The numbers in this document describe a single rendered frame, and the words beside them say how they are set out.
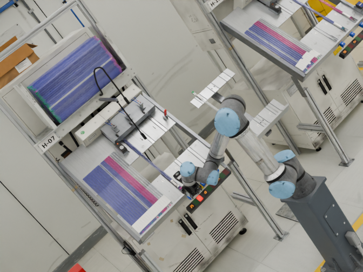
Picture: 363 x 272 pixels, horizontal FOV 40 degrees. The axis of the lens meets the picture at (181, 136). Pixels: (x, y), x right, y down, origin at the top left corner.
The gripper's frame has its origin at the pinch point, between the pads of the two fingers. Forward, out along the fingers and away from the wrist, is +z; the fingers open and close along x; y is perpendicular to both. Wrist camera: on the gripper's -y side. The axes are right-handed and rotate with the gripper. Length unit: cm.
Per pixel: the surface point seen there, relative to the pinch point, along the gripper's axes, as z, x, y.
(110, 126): -1, 0, -66
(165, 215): 4.6, -17.5, -2.4
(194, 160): 4.9, 18.9, -13.9
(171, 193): 4.9, -5.5, -9.2
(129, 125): -1, 8, -57
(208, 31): 20, 107, -84
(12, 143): 101, -40, -180
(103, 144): 5, -10, -63
